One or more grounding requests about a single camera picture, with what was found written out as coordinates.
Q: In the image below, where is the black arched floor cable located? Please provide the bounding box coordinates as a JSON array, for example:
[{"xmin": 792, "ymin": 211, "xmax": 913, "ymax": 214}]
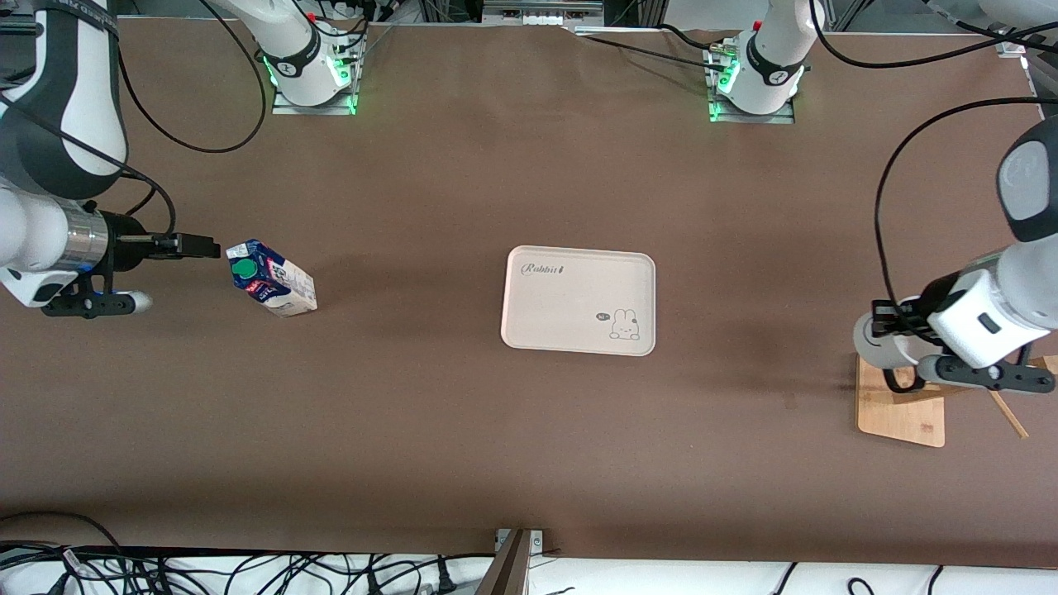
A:
[{"xmin": 0, "ymin": 511, "xmax": 126, "ymax": 559}]

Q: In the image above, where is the short black base cable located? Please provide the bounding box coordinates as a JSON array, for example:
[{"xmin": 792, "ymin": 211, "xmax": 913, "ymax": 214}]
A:
[{"xmin": 660, "ymin": 23, "xmax": 732, "ymax": 54}]

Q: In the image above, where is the beige rabbit print tray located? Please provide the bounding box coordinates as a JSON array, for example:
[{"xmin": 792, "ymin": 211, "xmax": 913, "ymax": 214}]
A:
[{"xmin": 500, "ymin": 245, "xmax": 657, "ymax": 357}]

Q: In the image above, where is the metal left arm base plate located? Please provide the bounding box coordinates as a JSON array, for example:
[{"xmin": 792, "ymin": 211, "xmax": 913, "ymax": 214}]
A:
[{"xmin": 707, "ymin": 43, "xmax": 797, "ymax": 126}]

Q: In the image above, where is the blue white milk carton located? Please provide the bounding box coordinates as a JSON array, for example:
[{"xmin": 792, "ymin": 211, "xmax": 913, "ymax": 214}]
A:
[{"xmin": 226, "ymin": 239, "xmax": 319, "ymax": 320}]

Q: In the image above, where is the silver electrical box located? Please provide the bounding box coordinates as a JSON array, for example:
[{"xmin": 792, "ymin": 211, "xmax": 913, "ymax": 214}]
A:
[{"xmin": 482, "ymin": 0, "xmax": 606, "ymax": 27}]

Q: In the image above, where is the small metal mounting plate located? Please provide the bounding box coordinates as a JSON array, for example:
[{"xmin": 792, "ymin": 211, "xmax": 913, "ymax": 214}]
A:
[{"xmin": 494, "ymin": 529, "xmax": 546, "ymax": 556}]

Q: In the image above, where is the wooden cup rack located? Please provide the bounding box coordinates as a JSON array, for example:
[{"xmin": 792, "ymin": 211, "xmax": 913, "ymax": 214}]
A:
[{"xmin": 855, "ymin": 354, "xmax": 1058, "ymax": 449}]

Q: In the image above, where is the grey aluminium profile bar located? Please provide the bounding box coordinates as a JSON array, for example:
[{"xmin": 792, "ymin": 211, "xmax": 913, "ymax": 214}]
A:
[{"xmin": 475, "ymin": 529, "xmax": 535, "ymax": 595}]

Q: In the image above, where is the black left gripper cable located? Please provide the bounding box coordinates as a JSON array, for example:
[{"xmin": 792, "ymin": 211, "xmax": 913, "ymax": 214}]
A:
[{"xmin": 874, "ymin": 97, "xmax": 1058, "ymax": 308}]

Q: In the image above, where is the black arm loop cable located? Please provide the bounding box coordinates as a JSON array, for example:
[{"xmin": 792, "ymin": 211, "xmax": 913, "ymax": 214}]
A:
[
  {"xmin": 808, "ymin": 0, "xmax": 1058, "ymax": 69},
  {"xmin": 114, "ymin": 0, "xmax": 268, "ymax": 155}
]

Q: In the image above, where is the black right arm loop cable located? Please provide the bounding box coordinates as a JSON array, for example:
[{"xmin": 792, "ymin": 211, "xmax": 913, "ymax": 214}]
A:
[{"xmin": 114, "ymin": 0, "xmax": 268, "ymax": 155}]

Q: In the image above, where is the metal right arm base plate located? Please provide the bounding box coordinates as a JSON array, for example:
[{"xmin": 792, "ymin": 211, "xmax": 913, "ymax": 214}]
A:
[{"xmin": 271, "ymin": 33, "xmax": 359, "ymax": 117}]

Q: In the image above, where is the long black base cable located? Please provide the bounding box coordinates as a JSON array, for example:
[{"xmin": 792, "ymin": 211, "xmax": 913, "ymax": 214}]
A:
[{"xmin": 574, "ymin": 35, "xmax": 732, "ymax": 74}]

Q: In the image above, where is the black left arm loop cable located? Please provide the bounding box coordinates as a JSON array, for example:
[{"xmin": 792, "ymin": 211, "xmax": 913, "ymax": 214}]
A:
[{"xmin": 808, "ymin": 0, "xmax": 1058, "ymax": 69}]

